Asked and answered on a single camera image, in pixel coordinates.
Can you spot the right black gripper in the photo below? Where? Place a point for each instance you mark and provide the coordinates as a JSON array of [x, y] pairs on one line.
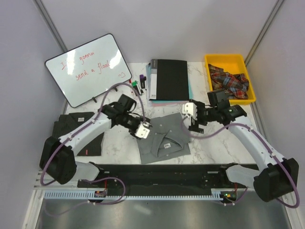
[[195, 123]]

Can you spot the green black marker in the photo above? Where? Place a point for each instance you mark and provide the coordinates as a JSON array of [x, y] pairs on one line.
[[136, 88]]

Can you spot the grey long sleeve shirt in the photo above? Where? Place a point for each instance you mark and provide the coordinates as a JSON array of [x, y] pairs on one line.
[[165, 141]]

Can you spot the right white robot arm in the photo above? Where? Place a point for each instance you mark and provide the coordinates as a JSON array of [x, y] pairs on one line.
[[276, 176]]

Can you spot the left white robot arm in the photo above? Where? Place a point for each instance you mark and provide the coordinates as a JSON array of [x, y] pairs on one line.
[[58, 155]]

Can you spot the purple black marker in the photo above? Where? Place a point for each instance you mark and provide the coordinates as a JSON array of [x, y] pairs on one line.
[[142, 81]]

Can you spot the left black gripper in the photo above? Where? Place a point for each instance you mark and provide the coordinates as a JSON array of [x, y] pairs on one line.
[[143, 119]]

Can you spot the black folder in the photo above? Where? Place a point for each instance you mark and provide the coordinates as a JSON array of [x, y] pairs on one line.
[[168, 80]]

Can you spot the white slotted cable duct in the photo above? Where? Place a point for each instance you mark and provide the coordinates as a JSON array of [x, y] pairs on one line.
[[99, 194]]

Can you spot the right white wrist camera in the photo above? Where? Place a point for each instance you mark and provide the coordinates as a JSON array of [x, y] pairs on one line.
[[189, 109]]

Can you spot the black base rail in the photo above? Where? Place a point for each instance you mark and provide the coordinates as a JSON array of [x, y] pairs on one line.
[[161, 180]]

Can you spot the white whiteboard black frame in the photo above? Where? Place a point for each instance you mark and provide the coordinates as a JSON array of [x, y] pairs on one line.
[[89, 70]]

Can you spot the plaid shirt in bin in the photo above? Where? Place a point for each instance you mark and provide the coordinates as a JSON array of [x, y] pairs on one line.
[[235, 86]]

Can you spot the red marker pen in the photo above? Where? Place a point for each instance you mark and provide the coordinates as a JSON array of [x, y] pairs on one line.
[[130, 82]]

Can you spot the yellow plastic bin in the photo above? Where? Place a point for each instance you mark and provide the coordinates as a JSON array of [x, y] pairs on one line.
[[232, 63]]

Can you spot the folded black striped shirt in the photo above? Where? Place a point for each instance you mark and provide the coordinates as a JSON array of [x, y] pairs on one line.
[[68, 122]]

